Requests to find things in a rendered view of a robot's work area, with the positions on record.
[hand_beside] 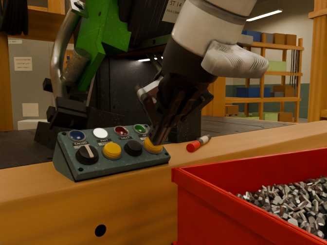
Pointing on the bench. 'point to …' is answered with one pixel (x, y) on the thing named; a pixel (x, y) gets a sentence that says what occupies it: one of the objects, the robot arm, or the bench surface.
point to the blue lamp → (77, 135)
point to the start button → (152, 146)
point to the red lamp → (121, 131)
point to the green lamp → (140, 129)
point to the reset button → (112, 150)
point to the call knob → (87, 153)
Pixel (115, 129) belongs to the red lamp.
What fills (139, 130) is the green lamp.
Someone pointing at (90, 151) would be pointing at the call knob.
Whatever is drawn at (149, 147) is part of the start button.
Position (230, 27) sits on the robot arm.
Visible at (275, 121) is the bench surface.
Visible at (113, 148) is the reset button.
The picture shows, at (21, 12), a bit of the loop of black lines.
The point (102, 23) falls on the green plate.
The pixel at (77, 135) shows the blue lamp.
